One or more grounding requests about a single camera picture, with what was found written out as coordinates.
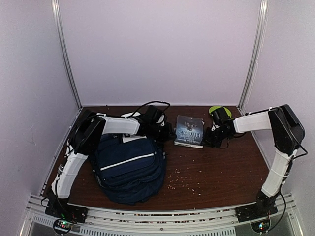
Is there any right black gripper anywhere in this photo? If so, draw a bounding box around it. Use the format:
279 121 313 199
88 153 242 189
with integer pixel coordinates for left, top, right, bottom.
201 127 229 148

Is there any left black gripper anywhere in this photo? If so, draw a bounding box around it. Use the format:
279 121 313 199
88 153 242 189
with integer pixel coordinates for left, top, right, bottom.
150 122 178 144

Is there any blue hardcover book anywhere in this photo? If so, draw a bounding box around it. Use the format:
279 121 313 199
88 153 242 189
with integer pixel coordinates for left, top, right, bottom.
174 115 204 148

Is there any navy blue backpack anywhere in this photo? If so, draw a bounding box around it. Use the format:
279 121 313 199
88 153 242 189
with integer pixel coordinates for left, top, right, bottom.
88 134 167 205

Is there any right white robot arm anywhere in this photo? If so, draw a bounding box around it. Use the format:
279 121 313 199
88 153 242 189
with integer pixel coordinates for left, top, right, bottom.
203 104 308 217

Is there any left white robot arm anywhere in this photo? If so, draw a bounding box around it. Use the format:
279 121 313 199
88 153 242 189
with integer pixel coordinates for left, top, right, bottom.
47 103 176 218

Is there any green plate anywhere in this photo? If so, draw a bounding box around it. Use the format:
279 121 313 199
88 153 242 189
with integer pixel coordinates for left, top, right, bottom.
209 106 232 119

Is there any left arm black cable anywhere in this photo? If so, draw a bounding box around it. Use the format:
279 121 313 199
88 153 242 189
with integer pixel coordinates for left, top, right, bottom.
123 100 171 118

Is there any front aluminium rail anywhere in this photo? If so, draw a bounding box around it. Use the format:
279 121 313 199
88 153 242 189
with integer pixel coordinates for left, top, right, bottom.
24 193 300 236

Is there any right metal frame post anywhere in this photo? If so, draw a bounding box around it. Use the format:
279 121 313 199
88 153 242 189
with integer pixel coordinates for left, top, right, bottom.
238 0 269 113

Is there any metal frame post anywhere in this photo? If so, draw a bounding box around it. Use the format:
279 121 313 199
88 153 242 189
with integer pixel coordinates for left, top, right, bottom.
238 0 269 113
51 0 82 109

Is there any left metal frame post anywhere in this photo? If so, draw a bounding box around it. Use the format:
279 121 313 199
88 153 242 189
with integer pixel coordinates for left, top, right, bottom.
51 0 82 109

